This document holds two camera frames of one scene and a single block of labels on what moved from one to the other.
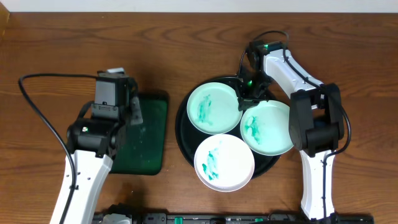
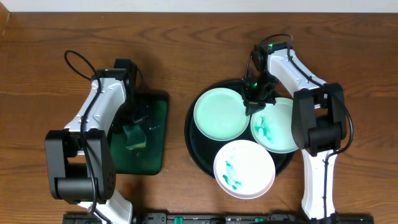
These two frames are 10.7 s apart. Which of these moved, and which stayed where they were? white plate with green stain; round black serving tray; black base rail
Moved: round black serving tray; white plate with green stain
Stayed: black base rail
